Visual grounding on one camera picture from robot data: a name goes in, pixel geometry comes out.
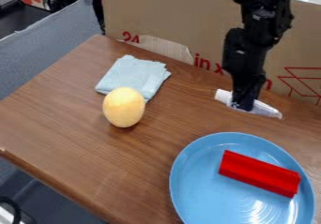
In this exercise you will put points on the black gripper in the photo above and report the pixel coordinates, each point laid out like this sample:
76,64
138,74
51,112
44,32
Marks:
242,61

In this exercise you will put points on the white toothpaste tube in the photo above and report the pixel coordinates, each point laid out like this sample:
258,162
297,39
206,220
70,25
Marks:
260,107

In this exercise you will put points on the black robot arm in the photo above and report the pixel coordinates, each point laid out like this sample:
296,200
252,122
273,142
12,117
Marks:
266,19

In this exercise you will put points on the light blue folded cloth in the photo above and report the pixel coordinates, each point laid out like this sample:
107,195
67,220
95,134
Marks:
143,75

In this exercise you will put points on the blue plate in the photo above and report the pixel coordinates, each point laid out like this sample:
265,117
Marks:
207,198

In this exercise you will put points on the cardboard box with red print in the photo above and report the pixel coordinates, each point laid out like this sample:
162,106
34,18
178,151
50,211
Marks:
187,29

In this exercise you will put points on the yellow lemon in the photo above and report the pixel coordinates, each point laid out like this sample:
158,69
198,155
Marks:
123,107

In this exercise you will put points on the red plastic block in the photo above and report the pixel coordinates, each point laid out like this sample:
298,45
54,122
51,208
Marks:
260,174

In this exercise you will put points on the grey fabric partition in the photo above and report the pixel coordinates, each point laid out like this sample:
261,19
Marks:
31,50

